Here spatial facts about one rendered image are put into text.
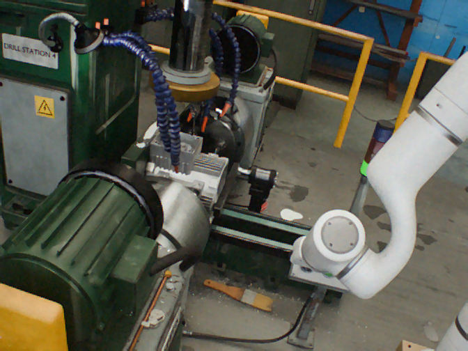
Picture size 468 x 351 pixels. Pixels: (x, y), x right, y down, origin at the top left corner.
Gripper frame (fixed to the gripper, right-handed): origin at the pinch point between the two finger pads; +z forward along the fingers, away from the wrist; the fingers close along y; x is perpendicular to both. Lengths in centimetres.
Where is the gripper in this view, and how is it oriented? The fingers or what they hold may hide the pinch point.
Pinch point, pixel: (310, 263)
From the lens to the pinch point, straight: 104.5
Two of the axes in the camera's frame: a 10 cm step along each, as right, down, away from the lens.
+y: -9.6, -2.5, 0.9
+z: 0.1, 3.3, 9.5
